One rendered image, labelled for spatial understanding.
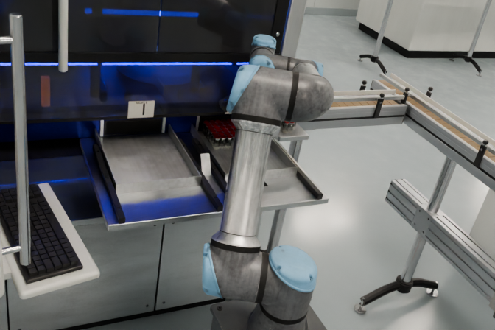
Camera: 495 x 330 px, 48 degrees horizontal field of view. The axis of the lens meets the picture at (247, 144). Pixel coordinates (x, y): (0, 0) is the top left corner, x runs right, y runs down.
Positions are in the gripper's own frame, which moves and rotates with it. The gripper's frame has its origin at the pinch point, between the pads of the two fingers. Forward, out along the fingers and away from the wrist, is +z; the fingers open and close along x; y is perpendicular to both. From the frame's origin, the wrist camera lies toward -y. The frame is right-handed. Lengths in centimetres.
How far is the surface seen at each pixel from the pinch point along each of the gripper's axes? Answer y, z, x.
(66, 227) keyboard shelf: -59, 15, -18
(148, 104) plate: -30.1, -8.3, 10.5
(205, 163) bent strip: -15.5, 4.3, -8.1
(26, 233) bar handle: -71, -2, -41
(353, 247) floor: 98, 95, 37
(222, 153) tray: -5.0, 7.3, 2.1
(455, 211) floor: 188, 95, 53
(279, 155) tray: 14.3, 6.4, -3.1
